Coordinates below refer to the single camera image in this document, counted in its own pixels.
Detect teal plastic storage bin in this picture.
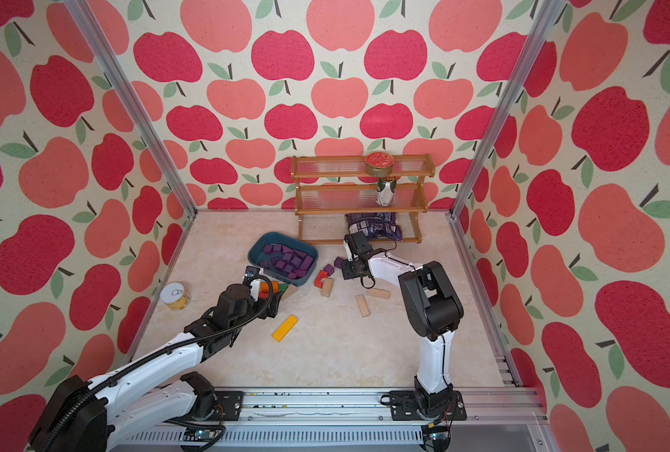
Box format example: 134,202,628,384
248,232,319,286

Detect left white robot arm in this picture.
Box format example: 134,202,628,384
29,276,282,451

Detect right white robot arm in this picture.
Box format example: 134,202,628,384
341,232,464,420

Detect yellow long block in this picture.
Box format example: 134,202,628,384
272,315,298,343

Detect natural wood short block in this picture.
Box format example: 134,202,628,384
321,278,334,298

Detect natural wood triangle block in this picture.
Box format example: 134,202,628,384
281,284,297,301

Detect natural wood flat block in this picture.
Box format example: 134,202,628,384
367,288,391,299

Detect red arch block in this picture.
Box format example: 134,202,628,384
314,270,329,288

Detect natural wood long block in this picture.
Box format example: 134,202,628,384
356,295,370,318

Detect purple snack bag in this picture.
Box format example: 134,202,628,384
346,212,403,242

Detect wooden three-tier shelf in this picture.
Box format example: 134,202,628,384
291,154,435,245

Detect yellow tin can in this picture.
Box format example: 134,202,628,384
159,282,191,311

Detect red round tin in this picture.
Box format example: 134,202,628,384
364,152,395,178

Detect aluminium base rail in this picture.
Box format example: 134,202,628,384
68,386,557,452

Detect right aluminium frame post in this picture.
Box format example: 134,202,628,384
449,0,568,218

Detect aluminium frame post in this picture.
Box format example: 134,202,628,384
63,0,199,218
449,0,568,218

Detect left aluminium frame post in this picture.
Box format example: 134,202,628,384
63,0,199,218

